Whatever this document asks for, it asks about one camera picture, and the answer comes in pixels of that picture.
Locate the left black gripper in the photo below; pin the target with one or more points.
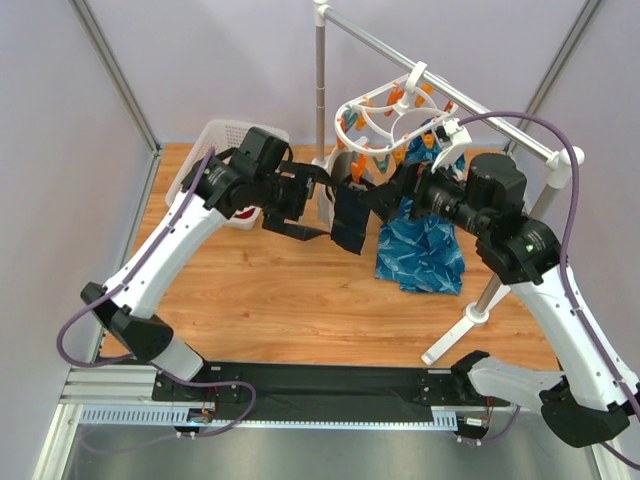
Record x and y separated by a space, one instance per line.
306 189

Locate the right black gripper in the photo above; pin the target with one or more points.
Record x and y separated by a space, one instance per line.
409 181

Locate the cream beige sock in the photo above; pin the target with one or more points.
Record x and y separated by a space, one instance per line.
326 197

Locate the dark navy sock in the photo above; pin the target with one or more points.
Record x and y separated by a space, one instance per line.
350 220

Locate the teal clothes peg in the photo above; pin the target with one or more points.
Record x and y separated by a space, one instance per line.
382 162

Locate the orange clothes peg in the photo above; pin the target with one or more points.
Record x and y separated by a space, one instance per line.
358 170

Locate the white round clip hanger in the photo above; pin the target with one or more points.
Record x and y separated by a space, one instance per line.
391 115

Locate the grey sock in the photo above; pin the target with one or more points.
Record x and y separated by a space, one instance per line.
341 173

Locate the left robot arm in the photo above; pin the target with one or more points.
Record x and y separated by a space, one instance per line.
259 172

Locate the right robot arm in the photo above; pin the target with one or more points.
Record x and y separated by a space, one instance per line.
590 399

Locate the red white sock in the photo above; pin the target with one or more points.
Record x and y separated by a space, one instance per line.
245 213

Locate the blue patterned cloth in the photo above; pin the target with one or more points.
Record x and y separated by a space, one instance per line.
420 255

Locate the white plastic basket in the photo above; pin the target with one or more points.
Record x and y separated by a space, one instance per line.
219 135

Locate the metal drying rack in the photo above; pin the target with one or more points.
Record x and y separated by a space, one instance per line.
475 314

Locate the black base mat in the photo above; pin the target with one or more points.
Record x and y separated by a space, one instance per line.
325 393

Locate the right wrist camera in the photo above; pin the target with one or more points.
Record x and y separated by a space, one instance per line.
453 139

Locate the aluminium rail frame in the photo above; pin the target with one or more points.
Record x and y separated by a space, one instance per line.
107 427

